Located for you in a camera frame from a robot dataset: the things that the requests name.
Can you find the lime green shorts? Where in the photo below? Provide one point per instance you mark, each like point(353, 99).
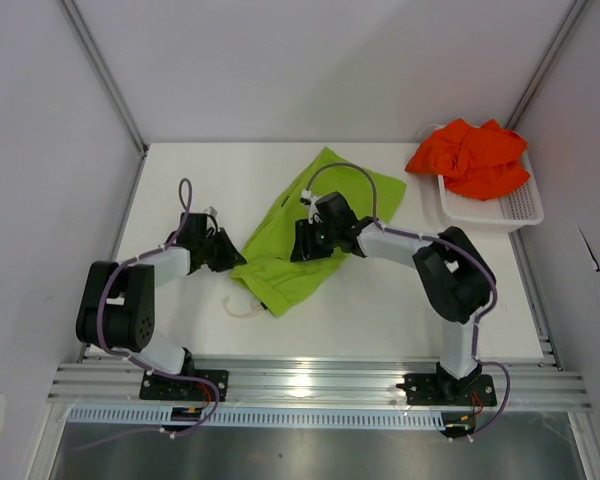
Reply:
point(269, 275)

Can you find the corner aluminium post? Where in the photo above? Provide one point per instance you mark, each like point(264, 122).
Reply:
point(98, 64)
point(559, 41)

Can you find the white plastic perforated basket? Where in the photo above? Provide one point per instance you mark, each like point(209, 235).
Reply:
point(521, 208)

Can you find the white slotted cable duct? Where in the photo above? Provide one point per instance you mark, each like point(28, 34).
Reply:
point(393, 419)

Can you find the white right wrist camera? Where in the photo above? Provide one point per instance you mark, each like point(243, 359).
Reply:
point(309, 201)

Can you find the aluminium frame rail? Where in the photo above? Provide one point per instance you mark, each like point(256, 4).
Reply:
point(305, 382)

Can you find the orange shorts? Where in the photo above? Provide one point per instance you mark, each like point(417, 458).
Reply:
point(480, 163)

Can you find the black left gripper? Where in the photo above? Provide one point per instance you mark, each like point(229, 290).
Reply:
point(231, 257)

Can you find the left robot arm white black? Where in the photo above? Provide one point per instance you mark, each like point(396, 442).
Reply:
point(117, 312)

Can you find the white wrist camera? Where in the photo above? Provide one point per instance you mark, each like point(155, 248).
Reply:
point(309, 201)
point(211, 211)

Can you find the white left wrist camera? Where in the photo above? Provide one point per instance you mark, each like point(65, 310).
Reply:
point(211, 211)

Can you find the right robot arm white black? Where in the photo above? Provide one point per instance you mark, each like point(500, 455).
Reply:
point(456, 280)

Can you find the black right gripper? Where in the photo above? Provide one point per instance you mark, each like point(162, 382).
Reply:
point(304, 249)

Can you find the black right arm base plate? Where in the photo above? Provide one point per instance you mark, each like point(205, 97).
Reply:
point(426, 389)

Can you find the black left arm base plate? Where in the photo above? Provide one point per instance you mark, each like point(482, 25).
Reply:
point(156, 387)

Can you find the right corner aluminium post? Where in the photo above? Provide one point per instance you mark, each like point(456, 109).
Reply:
point(559, 41)

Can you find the left corner aluminium post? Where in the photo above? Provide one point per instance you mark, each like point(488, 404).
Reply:
point(98, 64)

